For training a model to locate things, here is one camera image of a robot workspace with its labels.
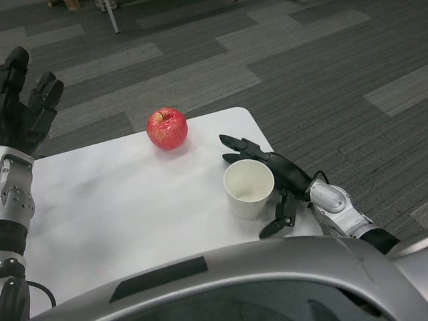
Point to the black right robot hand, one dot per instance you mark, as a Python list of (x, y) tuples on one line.
[(289, 174)]

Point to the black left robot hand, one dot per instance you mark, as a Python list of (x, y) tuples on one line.
[(23, 117)]

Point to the silver robot chest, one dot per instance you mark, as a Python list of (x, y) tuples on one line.
[(267, 267)]

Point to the red apple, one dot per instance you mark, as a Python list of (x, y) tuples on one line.
[(167, 130)]

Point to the white paper cup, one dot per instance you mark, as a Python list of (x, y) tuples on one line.
[(249, 200)]

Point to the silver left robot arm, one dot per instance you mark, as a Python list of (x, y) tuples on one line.
[(15, 200)]

